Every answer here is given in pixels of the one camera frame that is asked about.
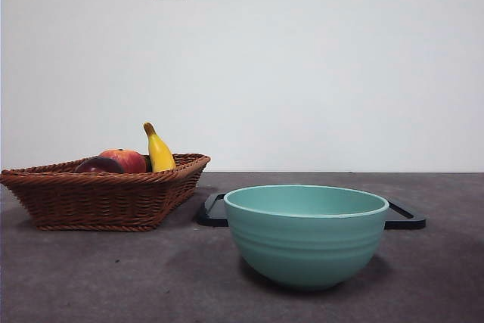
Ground teal bowl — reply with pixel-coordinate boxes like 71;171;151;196
222;184;390;293

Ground dark red plum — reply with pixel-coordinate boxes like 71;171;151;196
74;156;126;174

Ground black rectangular tray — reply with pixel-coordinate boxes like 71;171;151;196
196;192;427;230

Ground yellow banana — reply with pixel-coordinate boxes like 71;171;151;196
142;121;177;172

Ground red and yellow apple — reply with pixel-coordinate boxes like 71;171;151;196
98;148;147;173

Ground brown wicker basket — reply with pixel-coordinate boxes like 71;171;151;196
0;153;211;232

